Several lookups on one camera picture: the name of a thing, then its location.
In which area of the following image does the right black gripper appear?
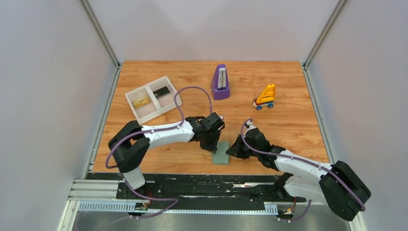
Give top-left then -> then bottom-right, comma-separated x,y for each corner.
227,135 -> 260,160

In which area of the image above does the green card holder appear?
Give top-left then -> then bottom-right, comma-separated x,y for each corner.
212,141 -> 230,165

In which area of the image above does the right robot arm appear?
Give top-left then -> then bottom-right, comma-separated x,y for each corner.
226,126 -> 371,221

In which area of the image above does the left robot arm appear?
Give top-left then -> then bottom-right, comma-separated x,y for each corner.
108,112 -> 225,199

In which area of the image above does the black card in tray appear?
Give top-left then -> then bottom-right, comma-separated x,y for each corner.
153,86 -> 170,99

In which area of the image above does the gold card in tray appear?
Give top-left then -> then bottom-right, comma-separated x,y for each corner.
132,95 -> 151,109

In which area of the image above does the yellow toy car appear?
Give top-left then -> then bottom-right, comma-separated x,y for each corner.
253,84 -> 276,111

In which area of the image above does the purple metronome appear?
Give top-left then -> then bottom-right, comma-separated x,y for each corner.
211,64 -> 230,100

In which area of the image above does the white two-compartment tray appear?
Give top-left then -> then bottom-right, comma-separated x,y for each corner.
125,76 -> 182,124

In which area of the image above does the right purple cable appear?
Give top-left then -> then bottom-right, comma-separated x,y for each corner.
240,118 -> 367,222

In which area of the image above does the purple cable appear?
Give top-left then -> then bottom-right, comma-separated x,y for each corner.
240,118 -> 367,222
105,86 -> 214,219

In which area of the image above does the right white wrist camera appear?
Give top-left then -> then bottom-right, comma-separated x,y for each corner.
244,124 -> 257,135

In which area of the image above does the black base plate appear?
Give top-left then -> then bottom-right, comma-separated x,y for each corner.
115,173 -> 326,212

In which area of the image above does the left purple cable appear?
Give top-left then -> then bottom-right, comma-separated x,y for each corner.
105,86 -> 214,219

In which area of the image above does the aluminium slotted rail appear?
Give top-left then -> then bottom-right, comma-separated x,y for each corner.
68,176 -> 279,215

